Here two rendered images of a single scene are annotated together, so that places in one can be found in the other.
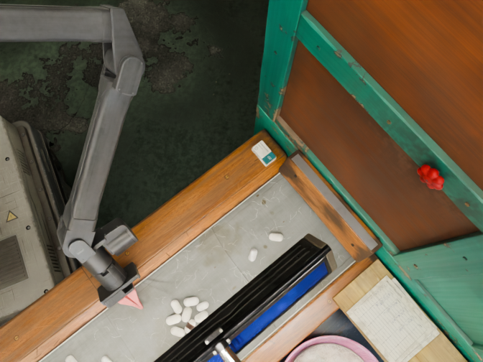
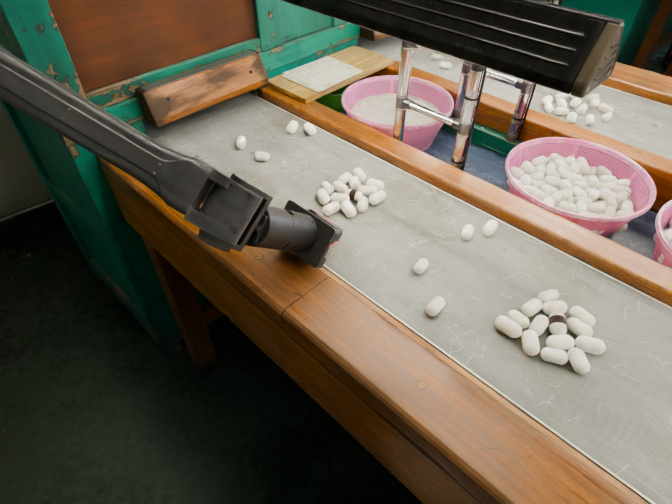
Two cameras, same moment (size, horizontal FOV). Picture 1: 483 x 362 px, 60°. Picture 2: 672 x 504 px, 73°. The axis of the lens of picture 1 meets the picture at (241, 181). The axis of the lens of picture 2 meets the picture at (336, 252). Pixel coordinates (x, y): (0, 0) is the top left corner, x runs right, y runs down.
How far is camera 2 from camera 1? 96 cm
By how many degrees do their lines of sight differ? 48
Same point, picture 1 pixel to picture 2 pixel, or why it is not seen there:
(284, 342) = (354, 126)
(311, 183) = (179, 80)
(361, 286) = (292, 86)
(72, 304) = (346, 311)
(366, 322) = (325, 83)
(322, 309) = (317, 108)
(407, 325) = (324, 67)
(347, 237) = (242, 73)
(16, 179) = not seen: outside the picture
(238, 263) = (272, 169)
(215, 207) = not seen: hidden behind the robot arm
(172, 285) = not seen: hidden behind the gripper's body
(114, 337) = (386, 267)
